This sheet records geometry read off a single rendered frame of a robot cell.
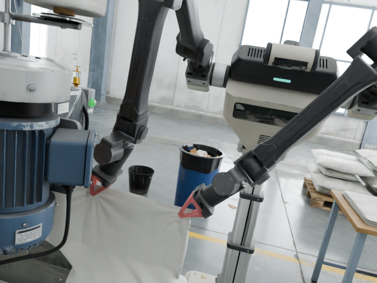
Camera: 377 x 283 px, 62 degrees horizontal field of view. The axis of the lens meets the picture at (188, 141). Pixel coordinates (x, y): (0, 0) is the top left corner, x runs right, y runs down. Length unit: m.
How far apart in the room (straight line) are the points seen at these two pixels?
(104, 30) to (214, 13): 3.11
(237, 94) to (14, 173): 0.79
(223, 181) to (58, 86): 0.42
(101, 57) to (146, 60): 8.81
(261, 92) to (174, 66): 7.95
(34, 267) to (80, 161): 1.14
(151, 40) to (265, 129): 0.66
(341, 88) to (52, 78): 0.55
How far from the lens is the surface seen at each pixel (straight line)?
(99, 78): 9.59
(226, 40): 8.88
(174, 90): 9.07
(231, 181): 0.75
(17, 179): 0.60
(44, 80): 0.54
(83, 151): 0.58
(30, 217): 0.62
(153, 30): 0.73
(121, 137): 0.85
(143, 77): 0.78
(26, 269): 1.72
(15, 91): 0.54
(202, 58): 1.02
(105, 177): 0.90
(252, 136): 1.28
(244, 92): 1.15
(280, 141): 0.77
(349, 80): 0.72
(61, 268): 1.60
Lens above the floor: 1.46
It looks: 13 degrees down
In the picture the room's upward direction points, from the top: 9 degrees clockwise
